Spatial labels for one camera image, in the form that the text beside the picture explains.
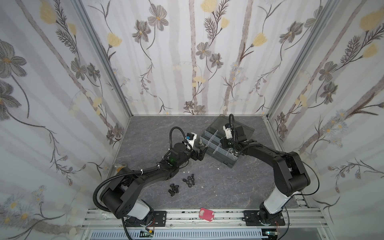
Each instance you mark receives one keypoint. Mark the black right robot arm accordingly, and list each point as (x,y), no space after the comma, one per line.
(290,174)

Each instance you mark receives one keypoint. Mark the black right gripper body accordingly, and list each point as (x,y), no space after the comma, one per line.
(227,142)

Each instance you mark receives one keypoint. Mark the clear compartment organizer box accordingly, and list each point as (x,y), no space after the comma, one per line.
(215,138)

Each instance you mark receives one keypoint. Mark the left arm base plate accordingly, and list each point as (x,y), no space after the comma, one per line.
(156,219)

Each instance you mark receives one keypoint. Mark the pile of black nuts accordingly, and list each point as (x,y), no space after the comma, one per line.
(189,180)

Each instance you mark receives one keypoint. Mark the pile of black screws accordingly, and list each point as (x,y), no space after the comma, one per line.
(174,189)

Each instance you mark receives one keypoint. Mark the white ribbed cable duct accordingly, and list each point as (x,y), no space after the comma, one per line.
(180,234)

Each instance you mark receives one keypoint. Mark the metal tray with tools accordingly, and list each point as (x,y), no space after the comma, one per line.
(117,168)

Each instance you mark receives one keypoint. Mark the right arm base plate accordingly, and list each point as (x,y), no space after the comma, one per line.
(263,218)

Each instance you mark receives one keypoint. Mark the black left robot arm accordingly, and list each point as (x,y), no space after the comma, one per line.
(119,194)

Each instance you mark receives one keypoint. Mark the pink plastic card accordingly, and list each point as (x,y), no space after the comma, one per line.
(206,214)

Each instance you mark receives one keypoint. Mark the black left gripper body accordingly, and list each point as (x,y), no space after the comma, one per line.
(187,155)

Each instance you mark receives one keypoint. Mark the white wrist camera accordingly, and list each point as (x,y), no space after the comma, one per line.
(191,139)
(228,132)

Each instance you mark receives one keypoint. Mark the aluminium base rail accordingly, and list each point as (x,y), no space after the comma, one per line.
(223,219)

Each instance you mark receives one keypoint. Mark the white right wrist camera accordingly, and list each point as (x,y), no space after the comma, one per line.
(228,132)

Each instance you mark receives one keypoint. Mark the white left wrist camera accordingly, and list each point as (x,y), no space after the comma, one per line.
(191,139)

